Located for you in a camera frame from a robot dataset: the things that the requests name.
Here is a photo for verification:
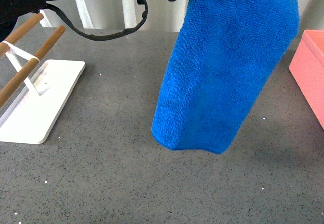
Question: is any blue microfiber cloth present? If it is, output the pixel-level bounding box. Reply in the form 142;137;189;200
152;0;299;154

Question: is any left wooden rack bar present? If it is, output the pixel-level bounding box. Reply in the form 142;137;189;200
1;13;44;56

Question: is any wooden rack bar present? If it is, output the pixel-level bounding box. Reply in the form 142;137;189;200
1;13;44;56
1;26;66;107

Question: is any white pleated curtain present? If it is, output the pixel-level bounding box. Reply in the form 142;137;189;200
49;0;323;38

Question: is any right wooden rack bar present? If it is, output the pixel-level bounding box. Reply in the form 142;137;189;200
1;26;66;107

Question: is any pink plastic box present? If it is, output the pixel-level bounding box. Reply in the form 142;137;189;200
289;30;323;126

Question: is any black braided cable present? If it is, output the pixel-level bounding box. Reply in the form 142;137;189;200
45;0;149;42

